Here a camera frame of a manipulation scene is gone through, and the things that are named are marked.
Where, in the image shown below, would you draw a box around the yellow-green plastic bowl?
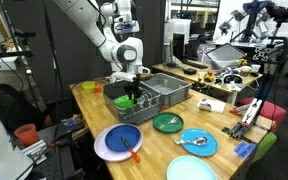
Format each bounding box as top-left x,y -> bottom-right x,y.
81,80 -> 96,91

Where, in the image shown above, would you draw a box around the clear plastic tub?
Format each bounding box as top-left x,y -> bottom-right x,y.
205,42 -> 247,70

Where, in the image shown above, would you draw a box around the white cardboard box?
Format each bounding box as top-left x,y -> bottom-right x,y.
197,97 -> 226,114

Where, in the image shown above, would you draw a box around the black computer monitor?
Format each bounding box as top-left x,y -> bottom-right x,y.
165,32 -> 186,68

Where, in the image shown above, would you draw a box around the pale turquoise plate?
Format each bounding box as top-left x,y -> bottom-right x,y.
166,155 -> 219,180

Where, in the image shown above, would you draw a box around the green plastic bowl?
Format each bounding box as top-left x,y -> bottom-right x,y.
113,94 -> 136,110

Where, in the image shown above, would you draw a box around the white headset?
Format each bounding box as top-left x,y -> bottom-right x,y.
222,73 -> 245,86

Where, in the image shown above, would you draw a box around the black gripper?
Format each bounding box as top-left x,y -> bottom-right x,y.
123,79 -> 145,102

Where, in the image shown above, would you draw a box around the orange-handled knife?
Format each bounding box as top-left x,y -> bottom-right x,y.
121,136 -> 141,164

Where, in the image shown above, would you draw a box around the dark blue plate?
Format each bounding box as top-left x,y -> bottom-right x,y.
104,123 -> 142,153

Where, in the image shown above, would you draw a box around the black stand camera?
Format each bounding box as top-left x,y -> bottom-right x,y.
265,2 -> 288,24

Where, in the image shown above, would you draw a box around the yellow toy figure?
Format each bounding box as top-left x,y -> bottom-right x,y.
203,70 -> 216,83

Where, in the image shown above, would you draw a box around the black tripod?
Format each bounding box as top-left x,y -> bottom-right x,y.
12,28 -> 48,113

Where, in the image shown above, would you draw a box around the green chair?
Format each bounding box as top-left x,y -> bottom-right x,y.
250,131 -> 278,164

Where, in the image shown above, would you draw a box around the sky blue plate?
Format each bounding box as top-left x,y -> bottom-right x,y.
179,128 -> 219,158

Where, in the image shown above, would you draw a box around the white cup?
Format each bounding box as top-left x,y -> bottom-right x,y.
239,65 -> 253,78
250,63 -> 262,74

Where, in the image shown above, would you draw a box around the lilac plate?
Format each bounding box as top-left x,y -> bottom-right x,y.
93,123 -> 144,163

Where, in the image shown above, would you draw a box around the black keyboard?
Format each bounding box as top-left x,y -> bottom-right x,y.
182,59 -> 209,70

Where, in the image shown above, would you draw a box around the grey plastic bin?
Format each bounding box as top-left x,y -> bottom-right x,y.
140,72 -> 193,108

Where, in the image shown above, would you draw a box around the red padded stool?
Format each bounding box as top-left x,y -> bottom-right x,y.
236,96 -> 288,133

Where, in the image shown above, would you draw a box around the blue tape strips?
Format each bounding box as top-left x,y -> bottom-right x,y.
233,141 -> 258,159

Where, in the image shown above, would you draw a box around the steel wire dish rack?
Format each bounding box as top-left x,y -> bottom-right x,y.
102,80 -> 163,125

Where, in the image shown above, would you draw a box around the black power adapter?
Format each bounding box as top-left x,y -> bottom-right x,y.
183,67 -> 198,76

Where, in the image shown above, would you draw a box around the dark green plate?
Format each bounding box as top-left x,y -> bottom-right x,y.
152,111 -> 185,134

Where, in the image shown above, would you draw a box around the orange plastic cup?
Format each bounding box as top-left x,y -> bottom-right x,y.
13,123 -> 40,148

